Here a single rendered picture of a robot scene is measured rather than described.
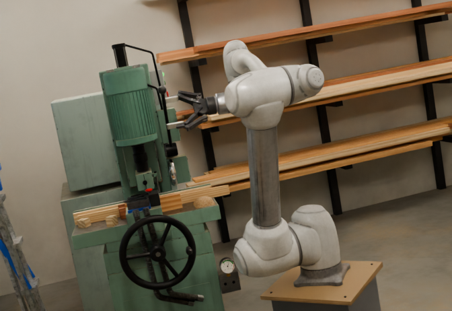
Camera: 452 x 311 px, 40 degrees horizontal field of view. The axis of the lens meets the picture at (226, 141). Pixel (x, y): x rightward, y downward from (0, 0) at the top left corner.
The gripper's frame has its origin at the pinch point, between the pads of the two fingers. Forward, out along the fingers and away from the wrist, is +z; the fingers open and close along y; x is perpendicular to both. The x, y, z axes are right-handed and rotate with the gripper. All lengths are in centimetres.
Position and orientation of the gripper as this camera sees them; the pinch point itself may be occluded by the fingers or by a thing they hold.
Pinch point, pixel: (167, 113)
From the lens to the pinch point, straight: 256.8
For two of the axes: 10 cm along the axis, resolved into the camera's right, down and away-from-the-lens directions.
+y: -2.2, -7.8, 5.9
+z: -9.8, 1.8, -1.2
